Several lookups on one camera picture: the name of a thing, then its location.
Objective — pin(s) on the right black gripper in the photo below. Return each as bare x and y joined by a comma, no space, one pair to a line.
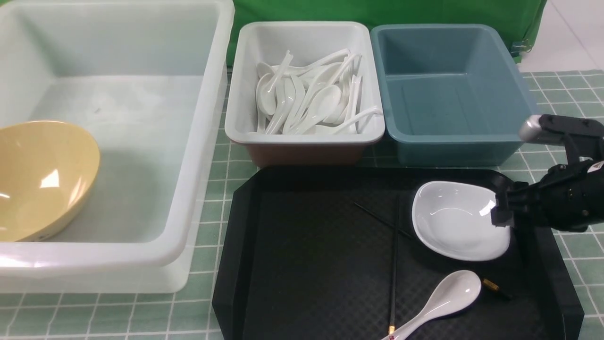
570,198

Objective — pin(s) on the small white square dish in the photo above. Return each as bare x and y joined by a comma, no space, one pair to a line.
454,220

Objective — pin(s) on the white ceramic soup spoon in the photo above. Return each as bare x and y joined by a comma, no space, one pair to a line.
454,293

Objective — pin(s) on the yellow noodle bowl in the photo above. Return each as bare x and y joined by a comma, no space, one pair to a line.
47,172

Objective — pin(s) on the black chopstick with gold band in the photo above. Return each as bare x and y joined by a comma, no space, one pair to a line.
495,288

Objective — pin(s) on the teal plastic bin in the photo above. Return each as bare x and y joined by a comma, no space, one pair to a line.
451,94

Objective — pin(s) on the white spoon at bin front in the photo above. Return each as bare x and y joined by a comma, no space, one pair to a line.
342,128

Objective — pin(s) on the green fabric backdrop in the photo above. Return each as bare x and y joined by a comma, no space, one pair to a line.
516,21

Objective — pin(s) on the black textured serving tray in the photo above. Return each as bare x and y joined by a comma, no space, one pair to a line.
307,256

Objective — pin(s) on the white spoon in bin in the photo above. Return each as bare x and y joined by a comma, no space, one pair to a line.
264,96
323,104

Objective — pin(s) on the white and brown spoon bin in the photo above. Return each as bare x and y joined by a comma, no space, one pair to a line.
304,57

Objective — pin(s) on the white spoon left in bin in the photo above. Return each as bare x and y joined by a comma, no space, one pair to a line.
264,96

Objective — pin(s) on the large translucent white tub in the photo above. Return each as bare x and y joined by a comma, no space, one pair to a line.
148,79

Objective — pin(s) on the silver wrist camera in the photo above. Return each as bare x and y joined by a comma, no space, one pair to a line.
581,138

